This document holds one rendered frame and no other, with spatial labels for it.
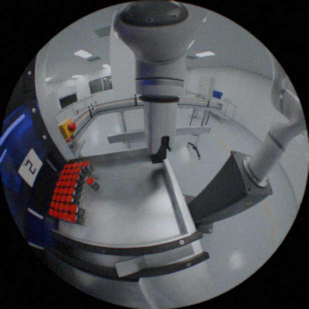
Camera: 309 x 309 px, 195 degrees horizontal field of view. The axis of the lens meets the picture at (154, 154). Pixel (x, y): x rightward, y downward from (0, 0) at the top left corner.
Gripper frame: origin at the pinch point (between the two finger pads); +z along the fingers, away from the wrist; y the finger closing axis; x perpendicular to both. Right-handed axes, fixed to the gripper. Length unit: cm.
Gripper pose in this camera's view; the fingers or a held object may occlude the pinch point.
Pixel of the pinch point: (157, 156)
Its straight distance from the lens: 24.9
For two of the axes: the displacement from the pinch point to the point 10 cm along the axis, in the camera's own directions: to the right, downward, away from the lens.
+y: 2.1, 6.8, -7.1
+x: 9.8, -1.4, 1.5
